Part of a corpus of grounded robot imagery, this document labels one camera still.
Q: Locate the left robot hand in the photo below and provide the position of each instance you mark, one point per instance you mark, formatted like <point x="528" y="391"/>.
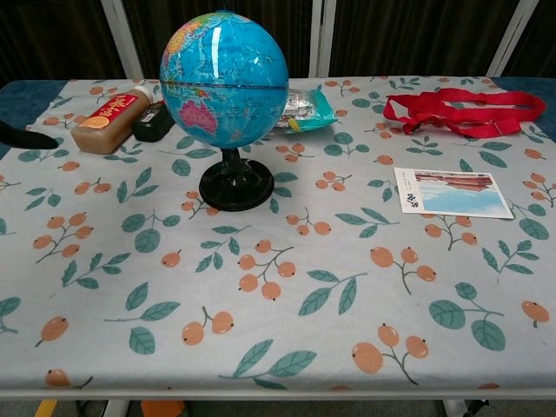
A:
<point x="26" y="139"/>

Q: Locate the teal and silver snack packet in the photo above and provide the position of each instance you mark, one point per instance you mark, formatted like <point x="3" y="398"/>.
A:
<point x="313" y="110"/>

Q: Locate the orange plastic object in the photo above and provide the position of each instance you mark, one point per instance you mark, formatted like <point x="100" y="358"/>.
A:
<point x="163" y="409"/>

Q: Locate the brown drink bottle red label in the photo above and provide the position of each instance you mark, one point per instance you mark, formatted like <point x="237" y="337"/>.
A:
<point x="108" y="121"/>

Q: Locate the blue globe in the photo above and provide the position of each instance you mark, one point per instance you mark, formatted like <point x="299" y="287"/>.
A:
<point x="226" y="87"/>

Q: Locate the small dark bottle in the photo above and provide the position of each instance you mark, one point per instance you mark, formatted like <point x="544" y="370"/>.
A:
<point x="152" y="125"/>

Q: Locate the fruit and leaf print tablecloth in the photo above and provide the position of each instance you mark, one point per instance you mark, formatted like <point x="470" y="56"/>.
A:
<point x="278" y="282"/>

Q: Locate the postcard with red building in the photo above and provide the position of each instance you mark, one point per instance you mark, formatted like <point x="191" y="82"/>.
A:
<point x="456" y="195"/>

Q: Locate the white partition frame post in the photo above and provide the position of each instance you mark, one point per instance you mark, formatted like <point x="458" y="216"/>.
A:
<point x="123" y="39"/>
<point x="322" y="39"/>
<point x="512" y="39"/>

